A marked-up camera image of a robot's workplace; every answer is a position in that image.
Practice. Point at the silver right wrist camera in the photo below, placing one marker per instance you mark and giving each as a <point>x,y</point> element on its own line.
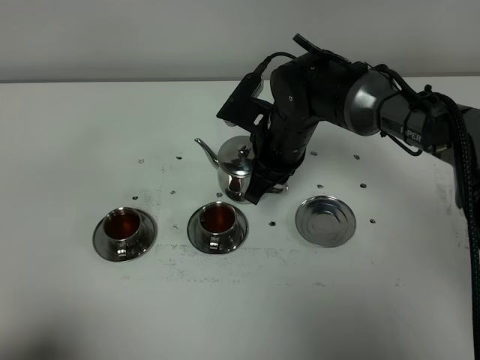
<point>243,107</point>

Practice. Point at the stainless steel saucer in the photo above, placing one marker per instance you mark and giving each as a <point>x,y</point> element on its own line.
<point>241,231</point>
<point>150,231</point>

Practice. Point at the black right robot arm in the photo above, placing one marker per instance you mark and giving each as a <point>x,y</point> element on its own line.
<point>365,101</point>

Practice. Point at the stainless steel teacup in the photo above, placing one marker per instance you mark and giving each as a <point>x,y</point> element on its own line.
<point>123,229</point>
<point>217,225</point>

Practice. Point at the steel saucer under teapot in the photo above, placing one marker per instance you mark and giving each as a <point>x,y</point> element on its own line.
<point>325,221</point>

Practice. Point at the middle stainless steel teacup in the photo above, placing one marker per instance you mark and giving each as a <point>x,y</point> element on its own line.
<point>217,225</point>

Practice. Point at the left stainless steel saucer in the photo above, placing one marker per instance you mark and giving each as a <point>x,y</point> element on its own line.
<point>150,231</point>

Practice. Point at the middle stainless steel saucer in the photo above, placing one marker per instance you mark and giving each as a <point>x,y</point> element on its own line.
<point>241,231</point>

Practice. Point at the stainless steel teapot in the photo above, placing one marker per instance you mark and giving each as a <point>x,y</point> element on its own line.
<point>234,164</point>

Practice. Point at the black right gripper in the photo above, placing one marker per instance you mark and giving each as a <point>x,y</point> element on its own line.
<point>280,146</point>

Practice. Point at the left stainless steel teacup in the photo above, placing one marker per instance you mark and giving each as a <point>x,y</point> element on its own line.
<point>123,229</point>

